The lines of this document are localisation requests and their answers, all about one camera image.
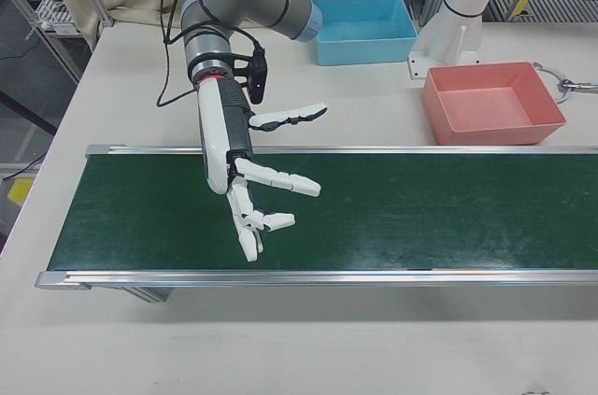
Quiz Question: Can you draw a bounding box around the white dexterous robot hand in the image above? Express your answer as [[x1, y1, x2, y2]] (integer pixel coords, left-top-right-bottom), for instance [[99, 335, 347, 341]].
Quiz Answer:
[[195, 78, 329, 264]]

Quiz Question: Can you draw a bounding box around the blue plastic box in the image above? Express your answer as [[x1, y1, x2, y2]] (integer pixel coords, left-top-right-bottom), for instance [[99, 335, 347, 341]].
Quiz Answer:
[[309, 0, 420, 67]]

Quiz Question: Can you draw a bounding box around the pink plastic box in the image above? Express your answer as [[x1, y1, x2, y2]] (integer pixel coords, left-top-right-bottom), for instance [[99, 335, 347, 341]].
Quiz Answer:
[[422, 62, 568, 147]]

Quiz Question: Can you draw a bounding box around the yellow floor label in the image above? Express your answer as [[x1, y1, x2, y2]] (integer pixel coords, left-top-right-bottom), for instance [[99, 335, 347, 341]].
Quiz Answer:
[[7, 176, 35, 205]]

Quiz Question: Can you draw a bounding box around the metal reacher grabber tool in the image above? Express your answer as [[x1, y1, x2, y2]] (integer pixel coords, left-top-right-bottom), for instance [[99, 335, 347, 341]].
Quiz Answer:
[[534, 62, 598, 105]]

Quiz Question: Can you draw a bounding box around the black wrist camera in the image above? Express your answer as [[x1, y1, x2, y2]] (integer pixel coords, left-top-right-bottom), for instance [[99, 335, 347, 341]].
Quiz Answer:
[[228, 49, 269, 106]]

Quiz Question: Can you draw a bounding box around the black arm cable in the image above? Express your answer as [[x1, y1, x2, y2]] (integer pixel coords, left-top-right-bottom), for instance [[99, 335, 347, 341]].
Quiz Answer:
[[155, 0, 221, 107]]

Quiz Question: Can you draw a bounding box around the green conveyor belt aluminium frame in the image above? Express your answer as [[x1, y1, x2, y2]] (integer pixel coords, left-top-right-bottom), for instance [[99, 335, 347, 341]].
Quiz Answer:
[[35, 142, 598, 305]]

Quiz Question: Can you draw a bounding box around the white wire rack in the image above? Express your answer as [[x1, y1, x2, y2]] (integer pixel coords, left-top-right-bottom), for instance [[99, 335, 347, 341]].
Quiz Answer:
[[35, 0, 77, 35]]

